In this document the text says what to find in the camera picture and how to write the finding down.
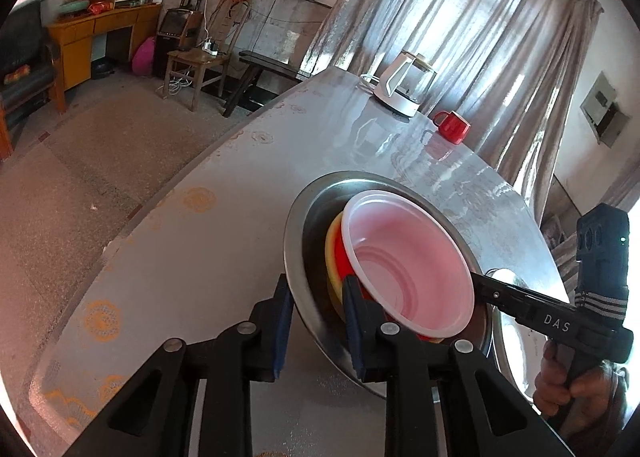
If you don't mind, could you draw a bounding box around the yellow plastic bowl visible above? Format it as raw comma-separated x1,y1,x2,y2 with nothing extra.
324,212,348,321

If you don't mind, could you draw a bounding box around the red plastic bowl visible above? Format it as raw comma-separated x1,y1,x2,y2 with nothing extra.
340,190,475,342

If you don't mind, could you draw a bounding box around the stainless steel bowl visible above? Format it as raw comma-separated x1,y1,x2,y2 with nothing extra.
283,171,483,399

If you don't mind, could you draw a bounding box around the right hand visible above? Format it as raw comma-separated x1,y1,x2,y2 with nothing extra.
534,340,627,455

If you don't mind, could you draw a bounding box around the red mug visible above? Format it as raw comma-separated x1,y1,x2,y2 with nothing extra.
432,111,471,145

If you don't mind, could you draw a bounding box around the white glass electric kettle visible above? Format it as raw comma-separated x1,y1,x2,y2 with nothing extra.
373,50,437,118

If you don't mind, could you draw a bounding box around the dark wooden bench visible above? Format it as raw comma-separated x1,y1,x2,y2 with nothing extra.
222,50,310,118

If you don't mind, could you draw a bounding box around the pink bag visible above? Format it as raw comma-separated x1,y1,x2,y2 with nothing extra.
131,36,155,76

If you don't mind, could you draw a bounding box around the wooden chair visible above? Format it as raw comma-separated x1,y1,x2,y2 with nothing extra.
160,0,253,111

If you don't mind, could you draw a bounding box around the old small television set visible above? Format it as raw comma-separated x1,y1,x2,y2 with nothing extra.
157,8,203,39

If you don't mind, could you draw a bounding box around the beige window curtain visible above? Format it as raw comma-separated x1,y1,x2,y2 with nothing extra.
303,0,602,217

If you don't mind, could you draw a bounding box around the black armchair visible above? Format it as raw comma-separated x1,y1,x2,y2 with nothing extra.
1,0,66,161

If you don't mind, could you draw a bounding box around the orange wooden desk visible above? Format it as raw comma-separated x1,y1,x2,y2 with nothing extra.
46,4,160,114

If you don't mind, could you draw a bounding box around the wall electrical box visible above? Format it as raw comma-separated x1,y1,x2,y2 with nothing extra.
580,71,630,148

